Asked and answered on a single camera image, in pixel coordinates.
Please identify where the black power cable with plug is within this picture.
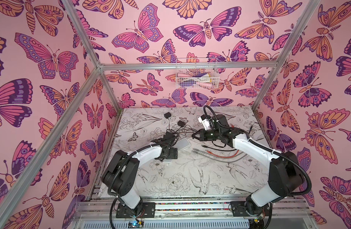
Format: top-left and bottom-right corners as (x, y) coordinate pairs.
(152, 127), (202, 144)

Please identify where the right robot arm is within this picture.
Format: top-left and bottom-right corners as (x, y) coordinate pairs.
(192, 115), (312, 216)

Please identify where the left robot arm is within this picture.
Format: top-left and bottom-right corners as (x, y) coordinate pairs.
(101, 137), (177, 218)

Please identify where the black power adapter near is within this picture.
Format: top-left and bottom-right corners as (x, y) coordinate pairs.
(177, 120), (186, 127)

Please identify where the black power adapter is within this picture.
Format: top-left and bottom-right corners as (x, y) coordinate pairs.
(164, 112), (172, 119)
(177, 120), (186, 127)

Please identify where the black power adapter far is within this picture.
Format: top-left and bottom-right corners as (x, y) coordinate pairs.
(164, 112), (172, 119)

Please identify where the grey ethernet cable upper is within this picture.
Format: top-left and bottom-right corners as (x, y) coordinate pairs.
(192, 148), (242, 161)

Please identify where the grey ethernet cable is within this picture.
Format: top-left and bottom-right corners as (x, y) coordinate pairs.
(192, 150), (246, 164)
(192, 148), (242, 161)

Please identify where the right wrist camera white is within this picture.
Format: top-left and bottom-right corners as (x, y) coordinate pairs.
(198, 115), (211, 130)

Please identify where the black adapter cable tangled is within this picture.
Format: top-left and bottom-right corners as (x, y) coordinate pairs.
(166, 118), (177, 134)

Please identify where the grey ethernet cable lower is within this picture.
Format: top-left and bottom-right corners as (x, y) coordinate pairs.
(192, 150), (246, 164)

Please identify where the white wire basket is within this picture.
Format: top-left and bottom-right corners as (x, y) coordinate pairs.
(174, 58), (220, 90)

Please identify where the front aluminium rail base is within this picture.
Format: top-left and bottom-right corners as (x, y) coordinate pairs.
(70, 196), (319, 229)

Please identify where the aluminium frame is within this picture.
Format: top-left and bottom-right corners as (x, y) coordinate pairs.
(0, 1), (319, 229)

